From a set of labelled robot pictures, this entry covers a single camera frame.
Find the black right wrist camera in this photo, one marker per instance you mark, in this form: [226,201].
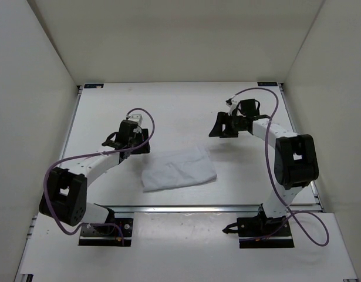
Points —
[249,107]

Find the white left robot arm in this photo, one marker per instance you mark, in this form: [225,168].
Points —
[67,188]

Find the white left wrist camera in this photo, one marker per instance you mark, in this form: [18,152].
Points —
[137,118]

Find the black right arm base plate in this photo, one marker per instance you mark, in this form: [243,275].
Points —
[257,233]

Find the teal corner label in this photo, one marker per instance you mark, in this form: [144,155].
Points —
[93,86]
[267,84]

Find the right teal corner label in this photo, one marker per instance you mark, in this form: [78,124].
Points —
[267,84]

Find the white fabric skirt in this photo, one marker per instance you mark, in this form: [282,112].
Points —
[177,169]

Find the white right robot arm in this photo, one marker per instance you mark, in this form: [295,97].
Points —
[295,162]

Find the aluminium table edge rail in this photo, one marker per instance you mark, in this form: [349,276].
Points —
[187,209]

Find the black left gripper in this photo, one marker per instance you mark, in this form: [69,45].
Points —
[144,132]

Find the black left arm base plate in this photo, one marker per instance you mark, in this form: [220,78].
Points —
[109,236]

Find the left teal corner label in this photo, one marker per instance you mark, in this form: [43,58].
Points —
[93,86]

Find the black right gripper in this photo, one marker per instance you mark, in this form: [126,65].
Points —
[218,131]

